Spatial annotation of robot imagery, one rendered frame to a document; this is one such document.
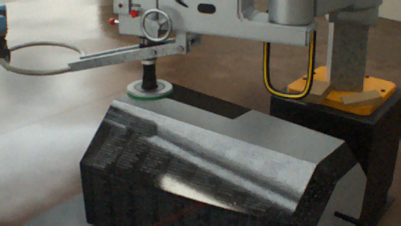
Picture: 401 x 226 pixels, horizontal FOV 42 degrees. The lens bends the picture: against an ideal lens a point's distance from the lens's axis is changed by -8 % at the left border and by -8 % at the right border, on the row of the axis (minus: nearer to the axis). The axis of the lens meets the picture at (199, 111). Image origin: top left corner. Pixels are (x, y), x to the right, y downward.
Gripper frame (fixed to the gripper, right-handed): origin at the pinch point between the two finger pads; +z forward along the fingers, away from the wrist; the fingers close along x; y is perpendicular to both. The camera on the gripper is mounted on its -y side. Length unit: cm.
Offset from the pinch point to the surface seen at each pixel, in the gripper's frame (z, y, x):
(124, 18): -38, 37, 66
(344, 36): -30, 29, 176
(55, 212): 85, 14, 26
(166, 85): -4, 33, 87
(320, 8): -53, 64, 147
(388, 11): 78, -448, 460
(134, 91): -3, 38, 72
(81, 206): 84, 8, 41
